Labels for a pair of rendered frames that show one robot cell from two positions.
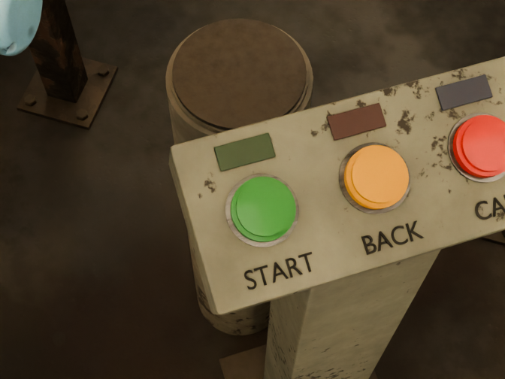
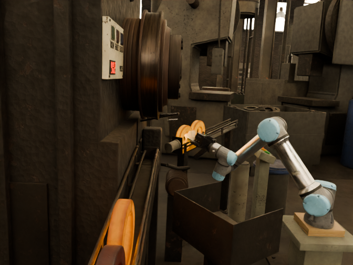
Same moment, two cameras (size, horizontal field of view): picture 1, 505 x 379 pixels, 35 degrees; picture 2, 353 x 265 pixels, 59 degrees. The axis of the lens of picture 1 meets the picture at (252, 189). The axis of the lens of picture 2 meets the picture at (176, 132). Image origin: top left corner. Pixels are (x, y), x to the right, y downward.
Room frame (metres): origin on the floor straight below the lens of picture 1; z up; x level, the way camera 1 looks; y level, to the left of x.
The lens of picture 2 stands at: (0.16, 2.11, 1.08)
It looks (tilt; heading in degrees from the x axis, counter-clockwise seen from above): 10 degrees down; 288
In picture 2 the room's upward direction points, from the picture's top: 3 degrees clockwise
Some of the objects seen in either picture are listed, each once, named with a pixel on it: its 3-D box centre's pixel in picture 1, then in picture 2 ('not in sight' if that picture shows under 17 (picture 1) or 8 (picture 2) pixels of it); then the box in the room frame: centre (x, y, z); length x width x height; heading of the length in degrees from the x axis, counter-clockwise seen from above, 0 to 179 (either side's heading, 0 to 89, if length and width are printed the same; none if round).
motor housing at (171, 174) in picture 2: not in sight; (175, 213); (0.69, 0.45, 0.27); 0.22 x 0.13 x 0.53; 109
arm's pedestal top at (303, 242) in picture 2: not in sight; (317, 232); (-0.09, 0.37, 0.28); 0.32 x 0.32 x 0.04; 20
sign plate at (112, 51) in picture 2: not in sight; (114, 51); (0.71, 1.16, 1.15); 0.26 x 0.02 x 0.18; 109
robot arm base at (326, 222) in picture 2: not in sight; (319, 213); (-0.10, 0.37, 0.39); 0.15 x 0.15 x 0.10
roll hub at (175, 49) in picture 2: not in sight; (175, 68); (0.62, 0.77, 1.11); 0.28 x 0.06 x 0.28; 109
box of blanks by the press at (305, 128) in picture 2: not in sight; (266, 135); (0.30, -1.93, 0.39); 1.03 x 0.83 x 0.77; 34
